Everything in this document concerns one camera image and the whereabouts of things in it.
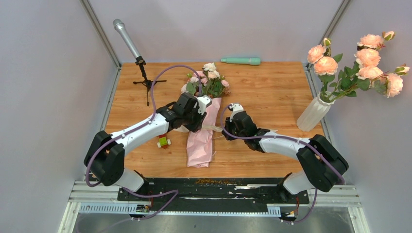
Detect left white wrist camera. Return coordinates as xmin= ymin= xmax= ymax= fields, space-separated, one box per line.
xmin=197 ymin=95 xmax=212 ymax=115

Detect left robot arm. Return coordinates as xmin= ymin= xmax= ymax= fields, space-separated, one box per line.
xmin=84 ymin=93 xmax=212 ymax=200

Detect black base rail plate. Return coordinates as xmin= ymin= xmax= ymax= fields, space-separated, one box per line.
xmin=137 ymin=178 xmax=309 ymax=204

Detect teal cylindrical handle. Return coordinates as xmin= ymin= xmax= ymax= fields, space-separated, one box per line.
xmin=220 ymin=57 xmax=261 ymax=66

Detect cream printed ribbon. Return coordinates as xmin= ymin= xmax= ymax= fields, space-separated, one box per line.
xmin=174 ymin=125 xmax=223 ymax=141

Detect toy brick car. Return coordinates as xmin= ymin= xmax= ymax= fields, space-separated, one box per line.
xmin=157 ymin=134 xmax=171 ymax=149

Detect peach artificial roses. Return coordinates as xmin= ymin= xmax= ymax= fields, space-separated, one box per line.
xmin=307 ymin=31 xmax=410 ymax=103

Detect purple cable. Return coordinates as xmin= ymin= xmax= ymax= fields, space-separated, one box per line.
xmin=85 ymin=65 xmax=204 ymax=222
xmin=220 ymin=103 xmax=345 ymax=225

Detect pink flower bouquet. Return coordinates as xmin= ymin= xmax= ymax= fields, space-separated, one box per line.
xmin=181 ymin=62 xmax=231 ymax=168

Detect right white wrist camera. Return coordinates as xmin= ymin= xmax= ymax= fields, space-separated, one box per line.
xmin=228 ymin=103 xmax=244 ymax=122

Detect silver microphone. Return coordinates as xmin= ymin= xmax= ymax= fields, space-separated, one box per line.
xmin=113 ymin=19 xmax=144 ymax=64

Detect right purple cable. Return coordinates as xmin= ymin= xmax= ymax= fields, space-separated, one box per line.
xmin=220 ymin=103 xmax=345 ymax=225

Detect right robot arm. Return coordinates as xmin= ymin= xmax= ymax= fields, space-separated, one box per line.
xmin=222 ymin=111 xmax=349 ymax=203

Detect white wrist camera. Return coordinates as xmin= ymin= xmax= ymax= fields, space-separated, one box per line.
xmin=228 ymin=103 xmax=244 ymax=122
xmin=197 ymin=95 xmax=212 ymax=115

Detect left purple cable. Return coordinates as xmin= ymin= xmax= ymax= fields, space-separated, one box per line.
xmin=85 ymin=65 xmax=204 ymax=222

